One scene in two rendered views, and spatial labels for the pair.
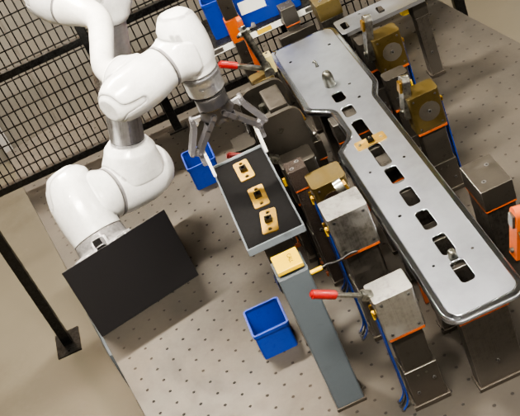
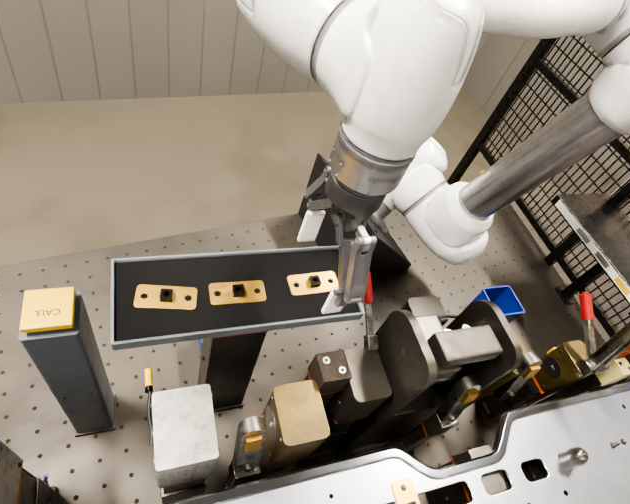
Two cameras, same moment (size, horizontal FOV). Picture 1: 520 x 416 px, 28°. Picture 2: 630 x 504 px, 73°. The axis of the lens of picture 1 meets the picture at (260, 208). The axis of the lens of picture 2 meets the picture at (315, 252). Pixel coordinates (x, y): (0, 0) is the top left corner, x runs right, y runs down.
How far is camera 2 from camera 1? 2.06 m
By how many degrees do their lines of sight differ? 43
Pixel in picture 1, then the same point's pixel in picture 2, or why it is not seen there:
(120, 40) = (577, 133)
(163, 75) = (293, 20)
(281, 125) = (408, 351)
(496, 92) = not seen: outside the picture
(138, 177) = (431, 218)
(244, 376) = not seen: hidden behind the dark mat
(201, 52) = (367, 95)
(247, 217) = (198, 271)
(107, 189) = (413, 187)
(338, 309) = (234, 423)
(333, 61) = (623, 472)
